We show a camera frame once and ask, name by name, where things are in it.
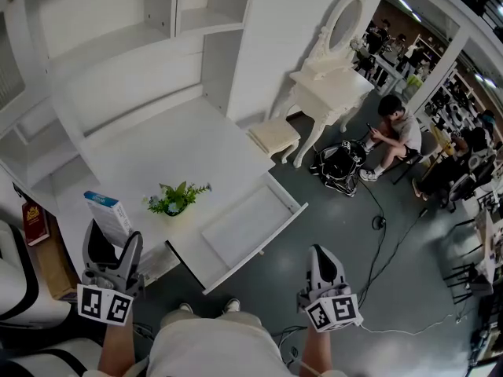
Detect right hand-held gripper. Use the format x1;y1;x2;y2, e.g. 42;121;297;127
296;244;365;334

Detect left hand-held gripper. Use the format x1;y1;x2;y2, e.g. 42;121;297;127
75;218;145;326

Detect small blue-white box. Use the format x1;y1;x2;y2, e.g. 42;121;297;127
83;190;135;247

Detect white drawer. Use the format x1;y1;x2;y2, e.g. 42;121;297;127
164;170;310;296

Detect person's right forearm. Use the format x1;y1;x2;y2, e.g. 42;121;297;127
297;325;336;377

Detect person's left forearm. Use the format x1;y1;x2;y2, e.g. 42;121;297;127
95;321;138;377

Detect brown cardboard box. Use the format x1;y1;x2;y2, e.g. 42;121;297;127
35;218;80;302

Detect artificial plant in white pot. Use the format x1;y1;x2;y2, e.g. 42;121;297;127
142;180;213;218

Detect red book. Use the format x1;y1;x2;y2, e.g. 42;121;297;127
20;199;52;247

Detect white and black machine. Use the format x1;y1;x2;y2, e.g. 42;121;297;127
0;219;72;328

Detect person's light clothing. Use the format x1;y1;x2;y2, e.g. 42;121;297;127
146;310;347;377

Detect white desk with shelf hutch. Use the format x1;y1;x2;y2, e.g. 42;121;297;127
0;0;277;302

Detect black metal chair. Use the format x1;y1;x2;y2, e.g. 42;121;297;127
445;218;493;306

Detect cream cushioned stool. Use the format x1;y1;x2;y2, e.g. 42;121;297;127
247;116;302;166

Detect grey chair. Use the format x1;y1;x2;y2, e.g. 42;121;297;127
392;131;440;186

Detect cream vanity table with mirror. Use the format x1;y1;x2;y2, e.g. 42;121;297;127
270;0;376;169

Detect white cable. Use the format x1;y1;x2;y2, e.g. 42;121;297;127
358;313;461;336

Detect black bag with cables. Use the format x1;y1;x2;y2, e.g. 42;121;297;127
309;139;369;198

